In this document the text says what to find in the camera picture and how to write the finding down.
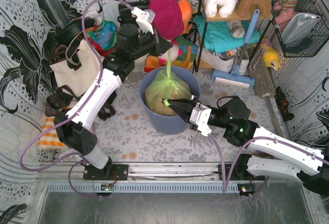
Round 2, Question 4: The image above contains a black hat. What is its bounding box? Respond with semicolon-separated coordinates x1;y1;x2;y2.
56;18;82;46

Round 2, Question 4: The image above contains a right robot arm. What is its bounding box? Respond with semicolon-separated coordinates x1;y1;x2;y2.
161;96;328;195

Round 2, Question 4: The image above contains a black leather handbag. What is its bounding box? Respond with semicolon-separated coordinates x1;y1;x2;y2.
117;0;150;25

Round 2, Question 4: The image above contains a black wire basket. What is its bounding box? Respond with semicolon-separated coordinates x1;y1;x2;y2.
271;0;328;58

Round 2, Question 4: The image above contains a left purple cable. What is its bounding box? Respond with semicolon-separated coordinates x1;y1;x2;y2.
19;0;134;199

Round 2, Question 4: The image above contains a silver foil pouch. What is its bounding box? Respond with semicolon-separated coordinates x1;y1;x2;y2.
281;13;321;44

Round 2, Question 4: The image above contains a blue handled mop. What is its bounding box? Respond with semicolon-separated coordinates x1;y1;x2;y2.
211;9;261;90

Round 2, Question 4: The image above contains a green trash bag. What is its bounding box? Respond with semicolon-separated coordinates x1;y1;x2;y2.
144;51;192;116

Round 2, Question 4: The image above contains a cream canvas tote bag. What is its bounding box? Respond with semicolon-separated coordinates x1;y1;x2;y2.
49;39;100;97

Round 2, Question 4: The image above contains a crumpled brown paper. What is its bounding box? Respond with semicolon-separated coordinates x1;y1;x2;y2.
145;88;186;116

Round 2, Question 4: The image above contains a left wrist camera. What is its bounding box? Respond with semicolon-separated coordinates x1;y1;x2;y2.
131;7;156;34

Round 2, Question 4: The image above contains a magenta cloth bag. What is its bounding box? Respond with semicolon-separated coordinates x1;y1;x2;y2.
149;0;184;40

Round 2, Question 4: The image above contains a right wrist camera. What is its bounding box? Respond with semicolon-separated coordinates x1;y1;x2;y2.
190;104;212;137

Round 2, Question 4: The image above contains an orange plush toy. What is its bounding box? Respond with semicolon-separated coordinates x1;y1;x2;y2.
178;0;192;34

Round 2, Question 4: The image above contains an orange checkered towel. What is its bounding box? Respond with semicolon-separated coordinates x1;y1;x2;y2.
38;117;67;150

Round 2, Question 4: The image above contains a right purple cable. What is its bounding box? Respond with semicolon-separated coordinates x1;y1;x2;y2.
209;133;329;199

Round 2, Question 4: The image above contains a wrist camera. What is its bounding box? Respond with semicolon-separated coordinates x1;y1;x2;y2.
190;104;212;137
131;7;156;34

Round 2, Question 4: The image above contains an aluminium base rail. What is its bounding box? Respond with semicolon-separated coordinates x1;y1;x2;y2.
38;161;312;194

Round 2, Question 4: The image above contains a purple cable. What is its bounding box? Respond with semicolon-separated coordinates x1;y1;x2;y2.
19;0;134;199
209;133;329;199

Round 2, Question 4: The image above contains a blue trash bin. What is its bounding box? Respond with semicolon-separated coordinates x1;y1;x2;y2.
139;66;202;135

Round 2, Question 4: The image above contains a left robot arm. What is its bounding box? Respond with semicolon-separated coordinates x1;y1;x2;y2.
54;24;173;180

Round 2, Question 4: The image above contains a brown patterned strap bag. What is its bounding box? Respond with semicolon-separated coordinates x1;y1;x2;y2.
45;85;117;121

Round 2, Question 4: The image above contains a wooden shelf rack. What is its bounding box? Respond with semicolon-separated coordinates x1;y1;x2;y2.
192;0;275;73

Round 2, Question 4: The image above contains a yellow plush duck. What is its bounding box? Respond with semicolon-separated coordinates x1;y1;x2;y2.
262;42;279;70

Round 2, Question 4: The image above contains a pink plush doll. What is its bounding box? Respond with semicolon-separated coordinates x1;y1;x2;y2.
158;41;182;66

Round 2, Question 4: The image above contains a grey patterned sneaker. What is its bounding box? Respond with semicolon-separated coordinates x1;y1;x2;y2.
227;21;245;38

